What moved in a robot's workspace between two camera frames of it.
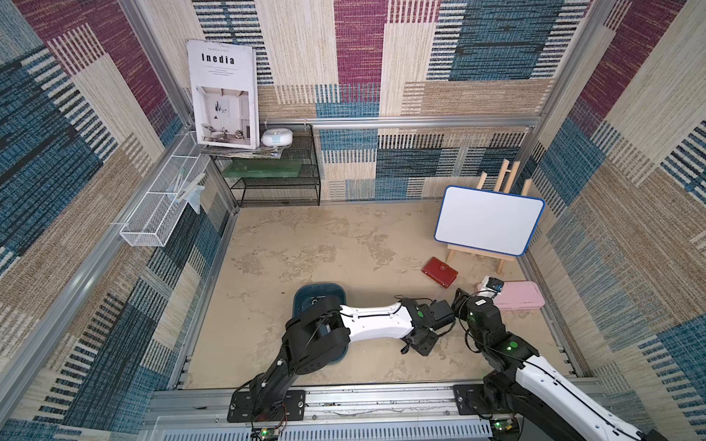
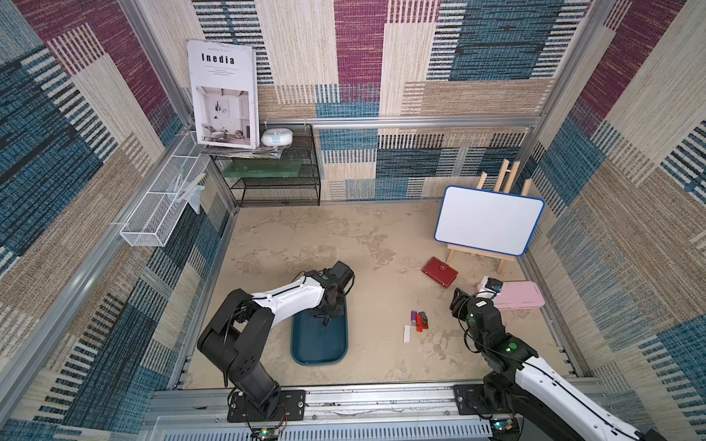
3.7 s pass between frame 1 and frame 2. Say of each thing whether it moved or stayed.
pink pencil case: stayed
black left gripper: moved
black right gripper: stayed
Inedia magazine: stayed
